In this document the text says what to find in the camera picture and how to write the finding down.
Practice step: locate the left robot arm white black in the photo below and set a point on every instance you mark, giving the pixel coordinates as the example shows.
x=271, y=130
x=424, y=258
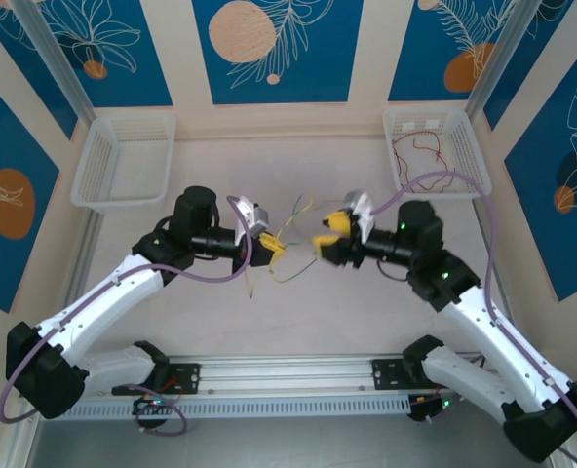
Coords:
x=98, y=302

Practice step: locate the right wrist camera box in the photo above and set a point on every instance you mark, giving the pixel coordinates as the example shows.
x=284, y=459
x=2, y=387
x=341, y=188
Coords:
x=361, y=209

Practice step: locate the small circuit board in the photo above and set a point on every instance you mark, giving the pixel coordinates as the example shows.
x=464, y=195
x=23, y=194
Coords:
x=430, y=405
x=152, y=404

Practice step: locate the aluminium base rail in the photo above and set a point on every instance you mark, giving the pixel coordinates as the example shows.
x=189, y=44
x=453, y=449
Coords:
x=288, y=375

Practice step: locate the aluminium frame rail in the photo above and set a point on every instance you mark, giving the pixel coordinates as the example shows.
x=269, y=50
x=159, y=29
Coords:
x=20, y=443

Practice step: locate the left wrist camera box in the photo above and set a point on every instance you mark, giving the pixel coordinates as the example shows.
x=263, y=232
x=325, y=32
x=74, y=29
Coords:
x=252, y=214

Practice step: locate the aluminium corner post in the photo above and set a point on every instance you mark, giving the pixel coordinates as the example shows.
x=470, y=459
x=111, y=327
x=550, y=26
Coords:
x=498, y=53
x=53, y=53

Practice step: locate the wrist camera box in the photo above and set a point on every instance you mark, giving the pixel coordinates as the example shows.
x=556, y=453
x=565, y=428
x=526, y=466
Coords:
x=252, y=214
x=361, y=209

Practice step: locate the white plastic mesh basket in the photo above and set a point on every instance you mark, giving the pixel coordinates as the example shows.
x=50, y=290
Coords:
x=123, y=161
x=415, y=119

